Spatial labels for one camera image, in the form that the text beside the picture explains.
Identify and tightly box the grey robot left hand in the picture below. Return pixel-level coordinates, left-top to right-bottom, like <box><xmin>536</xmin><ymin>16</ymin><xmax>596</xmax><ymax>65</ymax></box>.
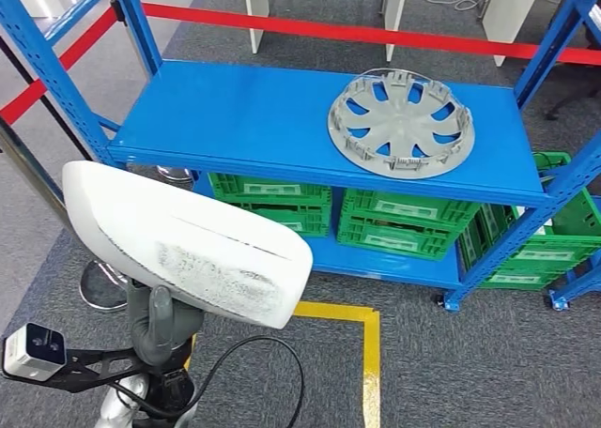
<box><xmin>126</xmin><ymin>281</ymin><xmax>205</xmax><ymax>368</ymax></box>

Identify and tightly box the white curved car body part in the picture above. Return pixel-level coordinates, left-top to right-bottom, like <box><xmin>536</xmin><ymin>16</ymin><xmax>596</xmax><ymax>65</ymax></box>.
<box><xmin>62</xmin><ymin>160</ymin><xmax>314</xmax><ymax>330</ymax></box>

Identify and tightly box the chrome stanchion with belt head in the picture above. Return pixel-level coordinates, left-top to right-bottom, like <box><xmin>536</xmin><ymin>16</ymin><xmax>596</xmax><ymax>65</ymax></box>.
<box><xmin>109</xmin><ymin>0</ymin><xmax>194</xmax><ymax>191</ymax></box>

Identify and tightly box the short red barrier belt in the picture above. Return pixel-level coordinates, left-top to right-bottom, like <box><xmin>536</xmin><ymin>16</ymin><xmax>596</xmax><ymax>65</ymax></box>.
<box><xmin>0</xmin><ymin>7</ymin><xmax>119</xmax><ymax>126</ymax></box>

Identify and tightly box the white panel leg desk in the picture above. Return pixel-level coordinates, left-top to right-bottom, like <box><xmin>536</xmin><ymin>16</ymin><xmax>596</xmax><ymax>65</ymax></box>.
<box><xmin>242</xmin><ymin>0</ymin><xmax>411</xmax><ymax>63</ymax></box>
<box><xmin>480</xmin><ymin>0</ymin><xmax>548</xmax><ymax>68</ymax></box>

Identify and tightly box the long red barrier belt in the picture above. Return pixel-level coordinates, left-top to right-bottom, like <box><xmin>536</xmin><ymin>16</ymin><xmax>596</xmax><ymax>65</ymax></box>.
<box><xmin>140</xmin><ymin>2</ymin><xmax>601</xmax><ymax>67</ymax></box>

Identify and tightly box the grey plastic wheel hubcap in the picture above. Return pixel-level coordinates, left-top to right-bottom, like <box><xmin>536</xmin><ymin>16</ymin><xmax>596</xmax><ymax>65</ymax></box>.
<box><xmin>327</xmin><ymin>69</ymin><xmax>476</xmax><ymax>180</ymax></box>

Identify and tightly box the black office chair base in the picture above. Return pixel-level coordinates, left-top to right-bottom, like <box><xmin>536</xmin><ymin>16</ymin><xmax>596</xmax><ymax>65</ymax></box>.
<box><xmin>544</xmin><ymin>58</ymin><xmax>601</xmax><ymax>122</ymax></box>

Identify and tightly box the chrome stanchion post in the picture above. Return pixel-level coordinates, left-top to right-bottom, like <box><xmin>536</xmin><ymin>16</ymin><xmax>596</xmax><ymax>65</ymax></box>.
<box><xmin>0</xmin><ymin>116</ymin><xmax>130</xmax><ymax>313</ymax></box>

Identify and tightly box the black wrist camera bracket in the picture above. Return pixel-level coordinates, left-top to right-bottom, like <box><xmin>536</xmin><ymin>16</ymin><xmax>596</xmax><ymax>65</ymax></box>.
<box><xmin>0</xmin><ymin>344</ymin><xmax>156</xmax><ymax>394</ymax></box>

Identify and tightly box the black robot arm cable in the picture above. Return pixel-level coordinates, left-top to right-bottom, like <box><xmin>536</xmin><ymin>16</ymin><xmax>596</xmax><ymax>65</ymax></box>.
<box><xmin>108</xmin><ymin>334</ymin><xmax>306</xmax><ymax>428</ymax></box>

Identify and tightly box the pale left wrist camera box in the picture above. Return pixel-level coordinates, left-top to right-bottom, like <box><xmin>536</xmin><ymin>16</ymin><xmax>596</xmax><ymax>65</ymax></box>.
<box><xmin>2</xmin><ymin>322</ymin><xmax>66</xmax><ymax>383</ymax></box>

